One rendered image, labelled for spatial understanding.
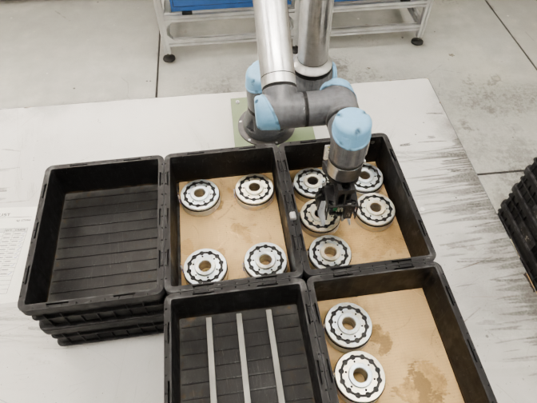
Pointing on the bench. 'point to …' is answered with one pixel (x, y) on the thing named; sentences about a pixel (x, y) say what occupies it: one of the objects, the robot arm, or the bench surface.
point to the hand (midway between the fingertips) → (332, 215)
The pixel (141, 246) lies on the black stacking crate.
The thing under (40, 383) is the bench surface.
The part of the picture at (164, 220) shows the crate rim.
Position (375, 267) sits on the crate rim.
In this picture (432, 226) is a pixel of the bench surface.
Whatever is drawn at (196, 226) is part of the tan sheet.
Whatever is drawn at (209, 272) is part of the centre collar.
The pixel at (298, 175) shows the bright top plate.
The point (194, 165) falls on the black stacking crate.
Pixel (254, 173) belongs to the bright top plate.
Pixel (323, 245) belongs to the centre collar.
